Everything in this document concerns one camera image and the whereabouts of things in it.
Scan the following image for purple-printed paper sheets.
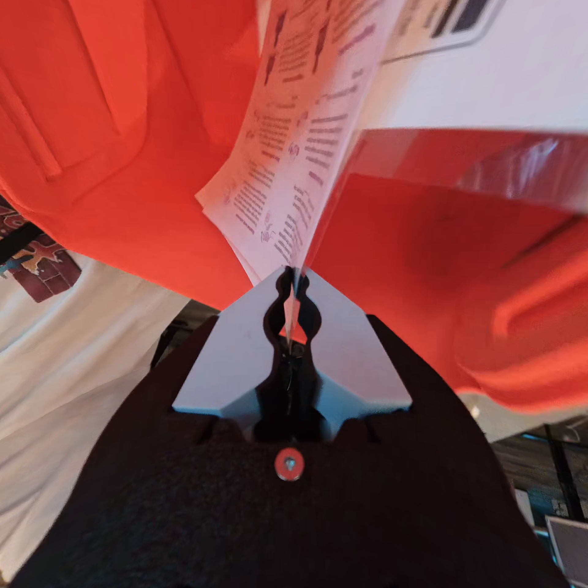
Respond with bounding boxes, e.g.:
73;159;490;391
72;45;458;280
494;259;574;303
195;0;407;288

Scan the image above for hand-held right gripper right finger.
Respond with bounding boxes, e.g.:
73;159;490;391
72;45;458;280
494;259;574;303
294;266;413;432

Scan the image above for orange fabric bin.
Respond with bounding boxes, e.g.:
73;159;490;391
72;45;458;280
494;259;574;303
0;0;588;414

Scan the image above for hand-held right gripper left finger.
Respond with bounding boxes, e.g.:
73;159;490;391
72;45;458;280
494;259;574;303
172;266;294;421

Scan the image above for clear plastic document sleeve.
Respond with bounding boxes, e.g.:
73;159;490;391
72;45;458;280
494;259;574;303
285;128;588;345

